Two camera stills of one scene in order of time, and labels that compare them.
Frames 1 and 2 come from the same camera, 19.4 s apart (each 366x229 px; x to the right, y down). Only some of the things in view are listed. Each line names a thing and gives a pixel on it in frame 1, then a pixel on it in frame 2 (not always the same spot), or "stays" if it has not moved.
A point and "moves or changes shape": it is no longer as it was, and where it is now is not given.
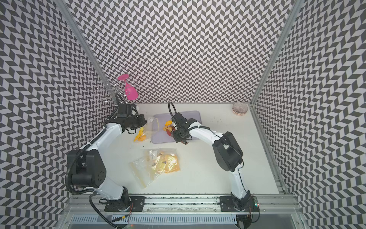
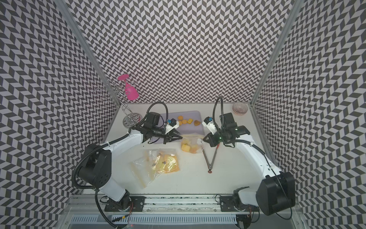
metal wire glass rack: x=115 y=91 stays
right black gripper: x=177 y=138 -> x=211 y=140
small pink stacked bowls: x=239 y=109 stays
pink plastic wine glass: x=131 y=93 stays
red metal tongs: x=171 y=133 -> x=210 y=165
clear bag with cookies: x=151 y=163 stays
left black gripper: x=142 y=121 -> x=169 y=136
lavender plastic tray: x=158 y=134 stays
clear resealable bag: x=151 y=127 moves or changes shape
